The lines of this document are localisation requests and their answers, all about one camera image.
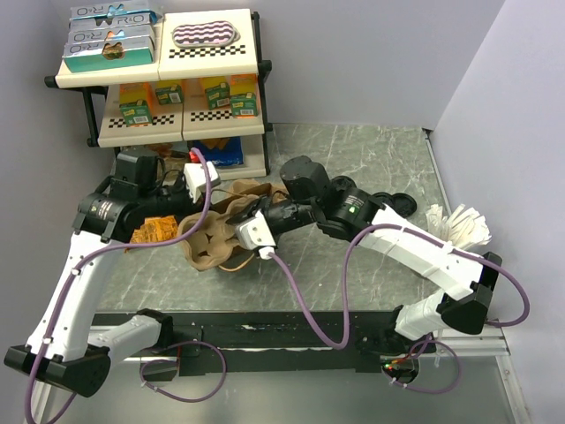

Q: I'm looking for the brown paper bag with handles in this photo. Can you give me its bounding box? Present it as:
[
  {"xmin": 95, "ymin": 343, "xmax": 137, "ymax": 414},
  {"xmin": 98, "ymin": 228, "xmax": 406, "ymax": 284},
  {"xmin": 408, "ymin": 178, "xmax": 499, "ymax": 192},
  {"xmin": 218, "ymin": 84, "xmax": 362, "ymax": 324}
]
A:
[{"xmin": 211, "ymin": 179, "xmax": 288, "ymax": 272}]

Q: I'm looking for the black plastic cup lid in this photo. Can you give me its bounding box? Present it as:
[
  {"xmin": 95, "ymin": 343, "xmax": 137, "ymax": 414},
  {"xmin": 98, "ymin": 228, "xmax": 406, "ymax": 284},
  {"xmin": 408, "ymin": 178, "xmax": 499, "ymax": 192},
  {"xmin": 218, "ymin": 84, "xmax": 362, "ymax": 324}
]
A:
[{"xmin": 391, "ymin": 193, "xmax": 418, "ymax": 218}]

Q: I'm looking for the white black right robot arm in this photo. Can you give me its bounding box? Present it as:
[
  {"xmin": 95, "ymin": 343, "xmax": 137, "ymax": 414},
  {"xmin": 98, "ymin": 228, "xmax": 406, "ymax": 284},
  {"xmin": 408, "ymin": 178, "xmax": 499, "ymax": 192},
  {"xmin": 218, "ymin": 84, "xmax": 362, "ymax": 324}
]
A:
[{"xmin": 228, "ymin": 155, "xmax": 501, "ymax": 352}]

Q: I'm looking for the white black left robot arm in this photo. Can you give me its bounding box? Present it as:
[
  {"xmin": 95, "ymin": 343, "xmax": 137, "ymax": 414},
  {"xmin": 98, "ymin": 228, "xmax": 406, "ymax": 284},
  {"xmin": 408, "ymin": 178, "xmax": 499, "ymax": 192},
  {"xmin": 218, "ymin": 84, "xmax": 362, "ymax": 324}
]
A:
[{"xmin": 4, "ymin": 148, "xmax": 220, "ymax": 398}]

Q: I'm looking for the orange snack bag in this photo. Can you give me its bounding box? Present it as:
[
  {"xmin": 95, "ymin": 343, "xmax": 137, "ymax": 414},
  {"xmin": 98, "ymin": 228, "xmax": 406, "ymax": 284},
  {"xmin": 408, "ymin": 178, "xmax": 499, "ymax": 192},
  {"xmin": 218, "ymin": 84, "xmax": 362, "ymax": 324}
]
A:
[{"xmin": 130, "ymin": 216, "xmax": 178, "ymax": 244}]

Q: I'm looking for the blue chip bag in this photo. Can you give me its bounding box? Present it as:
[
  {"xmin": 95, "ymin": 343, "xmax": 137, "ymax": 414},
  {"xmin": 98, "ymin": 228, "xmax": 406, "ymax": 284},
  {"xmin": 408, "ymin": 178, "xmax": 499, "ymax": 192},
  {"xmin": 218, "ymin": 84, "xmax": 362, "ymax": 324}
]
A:
[{"xmin": 192, "ymin": 136, "xmax": 244, "ymax": 168}]

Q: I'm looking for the green small box left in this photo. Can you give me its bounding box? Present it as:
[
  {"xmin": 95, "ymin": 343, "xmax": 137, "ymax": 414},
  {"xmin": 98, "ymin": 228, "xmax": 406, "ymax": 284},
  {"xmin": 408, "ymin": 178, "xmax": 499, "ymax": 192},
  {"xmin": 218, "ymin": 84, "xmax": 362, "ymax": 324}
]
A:
[{"xmin": 119, "ymin": 99, "xmax": 153, "ymax": 127}]

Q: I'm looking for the green small box centre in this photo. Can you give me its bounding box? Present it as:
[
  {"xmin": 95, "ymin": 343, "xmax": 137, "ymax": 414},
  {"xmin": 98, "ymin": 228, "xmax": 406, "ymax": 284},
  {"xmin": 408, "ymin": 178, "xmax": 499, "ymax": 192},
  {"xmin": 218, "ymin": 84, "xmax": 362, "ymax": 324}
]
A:
[{"xmin": 154, "ymin": 83, "xmax": 184, "ymax": 105}]

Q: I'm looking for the cream three-tier shelf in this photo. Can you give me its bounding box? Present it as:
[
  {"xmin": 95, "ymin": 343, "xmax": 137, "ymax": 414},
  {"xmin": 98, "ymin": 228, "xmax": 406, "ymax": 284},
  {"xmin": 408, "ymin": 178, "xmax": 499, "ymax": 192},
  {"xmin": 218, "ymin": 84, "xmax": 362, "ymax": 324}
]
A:
[{"xmin": 44, "ymin": 9, "xmax": 272, "ymax": 180}]

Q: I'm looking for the green small box right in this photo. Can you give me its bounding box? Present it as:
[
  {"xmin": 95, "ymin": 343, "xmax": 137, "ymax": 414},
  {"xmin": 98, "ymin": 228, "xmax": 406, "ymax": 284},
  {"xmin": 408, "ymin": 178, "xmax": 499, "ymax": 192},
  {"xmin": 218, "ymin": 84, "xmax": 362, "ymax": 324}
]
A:
[{"xmin": 204, "ymin": 82, "xmax": 230, "ymax": 110}]

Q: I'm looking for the green small box front-right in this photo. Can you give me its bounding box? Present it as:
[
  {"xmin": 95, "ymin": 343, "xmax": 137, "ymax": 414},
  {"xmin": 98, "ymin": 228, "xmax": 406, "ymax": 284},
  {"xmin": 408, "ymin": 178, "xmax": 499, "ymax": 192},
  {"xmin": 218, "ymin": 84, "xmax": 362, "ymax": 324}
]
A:
[{"xmin": 230, "ymin": 92, "xmax": 259, "ymax": 118}]

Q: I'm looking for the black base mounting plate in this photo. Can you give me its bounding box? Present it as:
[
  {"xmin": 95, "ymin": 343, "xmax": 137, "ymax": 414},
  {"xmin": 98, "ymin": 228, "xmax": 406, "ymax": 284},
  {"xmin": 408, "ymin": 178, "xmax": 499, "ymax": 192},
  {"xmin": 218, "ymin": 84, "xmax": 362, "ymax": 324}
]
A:
[{"xmin": 92, "ymin": 311, "xmax": 489, "ymax": 379}]

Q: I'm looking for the striped purple cloth pad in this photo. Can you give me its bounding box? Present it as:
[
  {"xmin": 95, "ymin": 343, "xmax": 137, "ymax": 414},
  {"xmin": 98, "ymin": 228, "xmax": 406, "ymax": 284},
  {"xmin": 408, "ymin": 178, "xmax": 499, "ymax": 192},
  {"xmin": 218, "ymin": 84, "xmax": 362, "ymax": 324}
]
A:
[{"xmin": 172, "ymin": 20, "xmax": 240, "ymax": 49}]

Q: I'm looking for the teal tissue box front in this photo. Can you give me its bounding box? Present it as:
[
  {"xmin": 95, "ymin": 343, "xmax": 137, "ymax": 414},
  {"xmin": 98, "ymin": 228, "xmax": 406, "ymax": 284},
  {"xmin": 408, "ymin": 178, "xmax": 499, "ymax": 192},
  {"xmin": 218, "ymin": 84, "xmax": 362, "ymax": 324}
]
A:
[{"xmin": 62, "ymin": 37, "xmax": 154, "ymax": 73}]

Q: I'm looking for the grey cup of straws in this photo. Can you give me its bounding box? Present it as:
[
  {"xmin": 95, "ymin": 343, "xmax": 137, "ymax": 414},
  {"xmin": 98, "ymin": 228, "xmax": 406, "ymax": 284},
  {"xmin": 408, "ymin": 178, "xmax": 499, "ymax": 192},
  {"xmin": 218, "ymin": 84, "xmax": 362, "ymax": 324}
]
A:
[{"xmin": 426, "ymin": 204, "xmax": 492, "ymax": 252}]

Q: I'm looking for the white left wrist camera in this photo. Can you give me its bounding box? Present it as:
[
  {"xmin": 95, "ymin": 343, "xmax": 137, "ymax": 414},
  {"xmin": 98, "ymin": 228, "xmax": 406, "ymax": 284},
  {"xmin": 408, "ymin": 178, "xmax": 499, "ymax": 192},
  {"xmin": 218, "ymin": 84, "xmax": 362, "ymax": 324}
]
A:
[{"xmin": 183, "ymin": 161, "xmax": 221, "ymax": 202}]

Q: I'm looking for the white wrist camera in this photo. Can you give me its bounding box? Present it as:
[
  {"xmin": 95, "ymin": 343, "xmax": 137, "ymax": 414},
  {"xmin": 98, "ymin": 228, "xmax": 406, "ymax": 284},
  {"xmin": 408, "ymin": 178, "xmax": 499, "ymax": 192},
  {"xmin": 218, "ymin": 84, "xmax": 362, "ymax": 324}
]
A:
[
  {"xmin": 235, "ymin": 211, "xmax": 276, "ymax": 260},
  {"xmin": 183, "ymin": 161, "xmax": 221, "ymax": 202}
]

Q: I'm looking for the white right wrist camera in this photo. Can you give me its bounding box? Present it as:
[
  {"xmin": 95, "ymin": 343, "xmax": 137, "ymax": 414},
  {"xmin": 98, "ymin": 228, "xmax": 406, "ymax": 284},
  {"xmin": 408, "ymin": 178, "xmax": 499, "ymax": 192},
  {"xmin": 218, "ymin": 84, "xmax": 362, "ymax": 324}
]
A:
[{"xmin": 235, "ymin": 211, "xmax": 276, "ymax": 260}]

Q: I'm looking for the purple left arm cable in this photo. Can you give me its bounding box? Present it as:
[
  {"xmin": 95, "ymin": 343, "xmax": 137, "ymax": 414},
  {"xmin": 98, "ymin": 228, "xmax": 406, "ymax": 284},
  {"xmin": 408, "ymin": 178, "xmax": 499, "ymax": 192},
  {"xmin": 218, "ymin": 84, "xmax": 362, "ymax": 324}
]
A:
[{"xmin": 24, "ymin": 148, "xmax": 213, "ymax": 424}]

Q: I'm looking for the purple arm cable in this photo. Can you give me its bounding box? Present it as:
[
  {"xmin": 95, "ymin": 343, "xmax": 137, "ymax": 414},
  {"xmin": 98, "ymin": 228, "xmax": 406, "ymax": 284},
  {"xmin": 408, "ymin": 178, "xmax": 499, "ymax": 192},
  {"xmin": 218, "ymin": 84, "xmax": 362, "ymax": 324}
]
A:
[
  {"xmin": 271, "ymin": 224, "xmax": 531, "ymax": 395},
  {"xmin": 24, "ymin": 148, "xmax": 213, "ymax": 424}
]

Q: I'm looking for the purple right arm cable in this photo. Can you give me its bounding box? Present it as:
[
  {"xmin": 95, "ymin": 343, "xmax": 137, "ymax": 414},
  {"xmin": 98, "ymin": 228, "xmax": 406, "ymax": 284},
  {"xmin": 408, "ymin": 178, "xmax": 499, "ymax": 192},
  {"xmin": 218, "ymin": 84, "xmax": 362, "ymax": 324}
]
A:
[{"xmin": 271, "ymin": 224, "xmax": 531, "ymax": 395}]

